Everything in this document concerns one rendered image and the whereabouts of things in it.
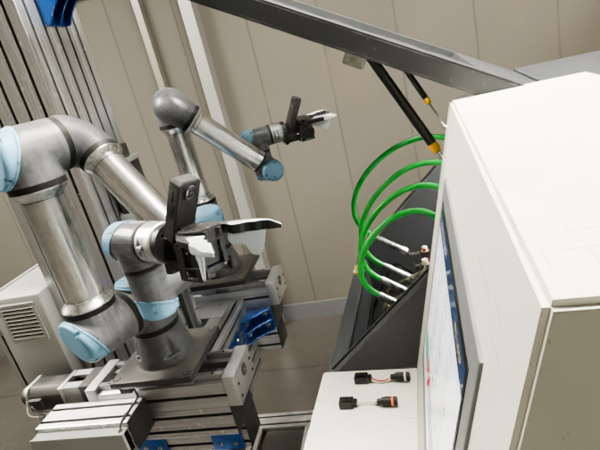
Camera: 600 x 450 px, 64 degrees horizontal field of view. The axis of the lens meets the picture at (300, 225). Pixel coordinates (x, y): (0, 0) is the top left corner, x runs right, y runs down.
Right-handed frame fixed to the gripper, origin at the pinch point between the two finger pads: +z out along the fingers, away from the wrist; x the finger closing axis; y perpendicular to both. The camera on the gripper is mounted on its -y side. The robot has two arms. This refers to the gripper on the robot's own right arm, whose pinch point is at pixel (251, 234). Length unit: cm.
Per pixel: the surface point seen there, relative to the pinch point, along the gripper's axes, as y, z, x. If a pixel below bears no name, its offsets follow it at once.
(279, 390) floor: 130, -119, -124
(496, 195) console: -7.4, 37.7, 11.3
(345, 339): 45, -19, -49
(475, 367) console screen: 4.5, 37.0, 17.1
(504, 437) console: 3.6, 41.0, 25.1
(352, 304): 42, -26, -65
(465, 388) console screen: 8.0, 35.3, 14.9
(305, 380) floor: 128, -110, -136
